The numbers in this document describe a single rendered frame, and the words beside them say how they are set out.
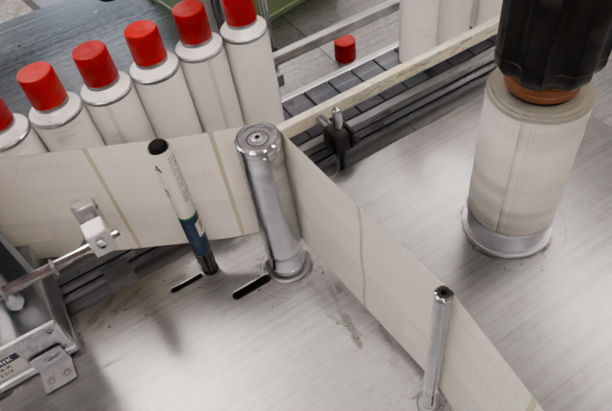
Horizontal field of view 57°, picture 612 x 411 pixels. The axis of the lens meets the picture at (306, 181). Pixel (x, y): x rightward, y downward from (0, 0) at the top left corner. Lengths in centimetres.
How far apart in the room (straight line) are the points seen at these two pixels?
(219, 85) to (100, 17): 58
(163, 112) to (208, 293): 19
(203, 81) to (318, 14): 45
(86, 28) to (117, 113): 57
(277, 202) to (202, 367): 18
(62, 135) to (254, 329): 26
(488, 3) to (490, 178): 38
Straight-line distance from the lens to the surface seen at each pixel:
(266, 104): 66
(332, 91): 78
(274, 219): 50
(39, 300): 58
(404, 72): 76
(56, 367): 61
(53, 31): 118
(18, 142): 59
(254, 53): 62
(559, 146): 50
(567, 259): 62
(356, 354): 54
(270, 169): 46
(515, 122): 47
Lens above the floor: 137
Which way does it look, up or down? 48 degrees down
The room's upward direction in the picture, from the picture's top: 10 degrees counter-clockwise
